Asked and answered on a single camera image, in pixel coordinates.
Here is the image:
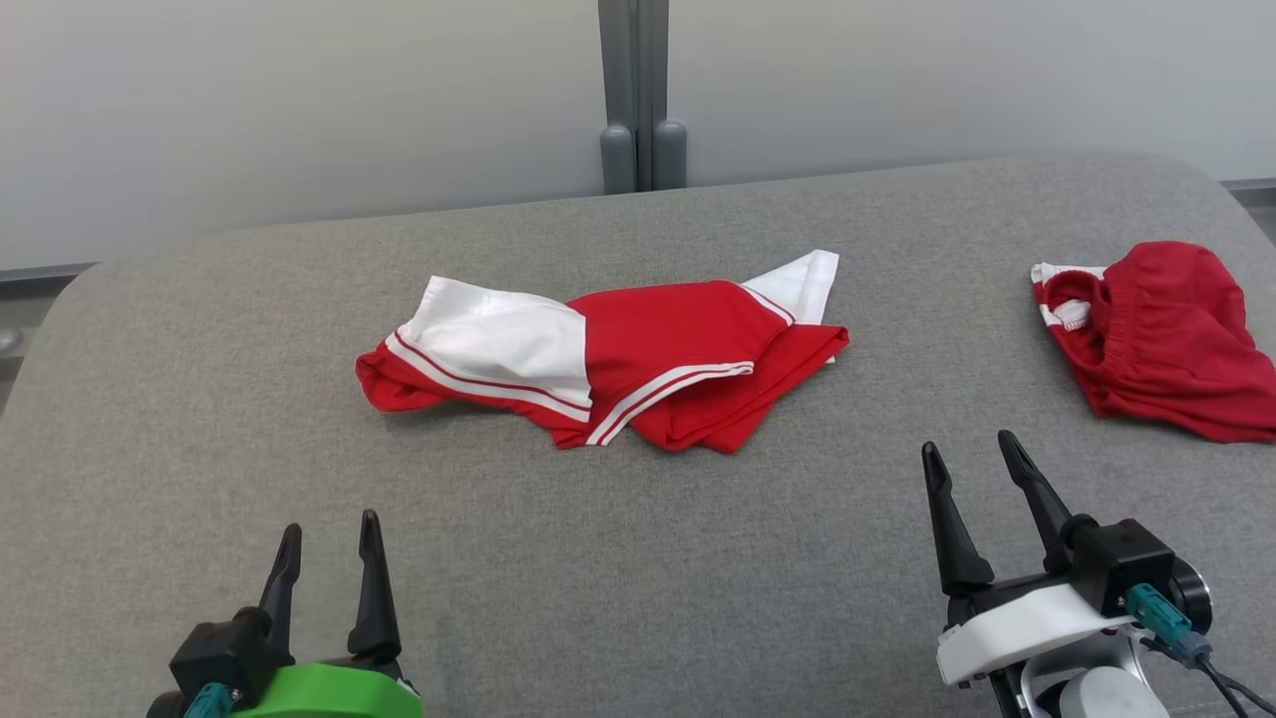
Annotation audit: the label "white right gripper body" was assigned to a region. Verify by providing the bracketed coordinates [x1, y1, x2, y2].
[935, 572, 1138, 688]

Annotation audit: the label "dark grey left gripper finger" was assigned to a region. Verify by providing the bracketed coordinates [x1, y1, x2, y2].
[346, 510, 403, 662]
[258, 523, 304, 660]

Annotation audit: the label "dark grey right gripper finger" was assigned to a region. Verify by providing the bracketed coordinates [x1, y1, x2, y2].
[998, 430, 1075, 575]
[921, 442, 996, 598]

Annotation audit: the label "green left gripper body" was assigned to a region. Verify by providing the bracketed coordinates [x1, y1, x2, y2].
[234, 660, 425, 718]

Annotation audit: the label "red shorts with white stripe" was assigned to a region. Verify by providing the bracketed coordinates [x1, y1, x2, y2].
[1032, 241, 1276, 444]

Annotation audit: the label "red and white jersey shirt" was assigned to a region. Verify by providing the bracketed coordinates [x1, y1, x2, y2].
[356, 249, 850, 453]

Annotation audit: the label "grey fabric sofa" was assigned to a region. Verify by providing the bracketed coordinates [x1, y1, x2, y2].
[0, 152, 1276, 718]

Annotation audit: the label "grey partition post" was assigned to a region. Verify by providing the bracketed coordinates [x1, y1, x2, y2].
[596, 0, 689, 193]

